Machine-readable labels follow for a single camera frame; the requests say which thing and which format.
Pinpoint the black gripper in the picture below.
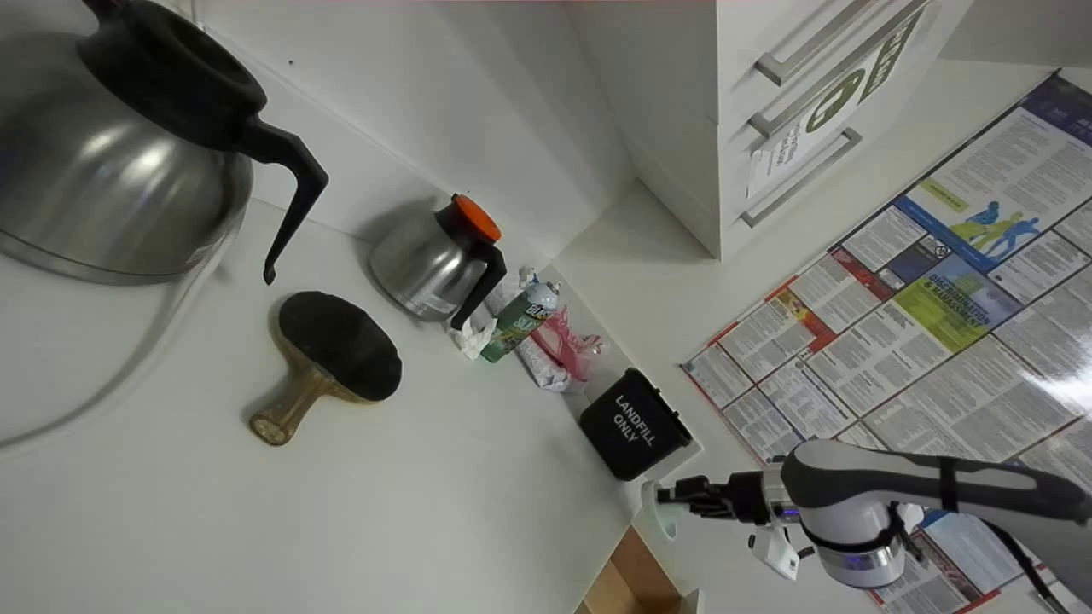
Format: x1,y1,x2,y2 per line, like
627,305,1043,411
654,472,776,524

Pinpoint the white funnel-shaped object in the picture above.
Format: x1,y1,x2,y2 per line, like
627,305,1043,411
640,481,685,541

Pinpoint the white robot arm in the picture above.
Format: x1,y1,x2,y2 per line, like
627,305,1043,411
654,439,1092,600

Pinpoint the black landfill bin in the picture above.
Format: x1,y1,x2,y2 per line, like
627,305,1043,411
575,369,692,481

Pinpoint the pink white plastic packet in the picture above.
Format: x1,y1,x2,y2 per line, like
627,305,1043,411
516,315,603,391

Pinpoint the green wipes canister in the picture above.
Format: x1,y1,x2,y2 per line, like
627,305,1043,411
481,280,561,363

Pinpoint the crumpled white tissue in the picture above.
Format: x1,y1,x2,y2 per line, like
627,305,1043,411
457,323,496,358

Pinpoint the stay safe sign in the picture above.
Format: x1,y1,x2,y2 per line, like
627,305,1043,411
746,0,923,199

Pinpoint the white upper cabinet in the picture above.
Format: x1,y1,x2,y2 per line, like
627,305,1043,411
563,0,973,259

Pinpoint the small steel coffee pot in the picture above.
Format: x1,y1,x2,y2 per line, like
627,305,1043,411
369,195,508,331

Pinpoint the brown black coffee funnel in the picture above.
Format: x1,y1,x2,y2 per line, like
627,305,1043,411
250,290,402,446

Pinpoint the large steel coffee pot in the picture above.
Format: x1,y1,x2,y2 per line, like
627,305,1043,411
0,0,328,283

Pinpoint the wall information poster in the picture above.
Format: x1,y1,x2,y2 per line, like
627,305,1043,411
682,75,1092,614

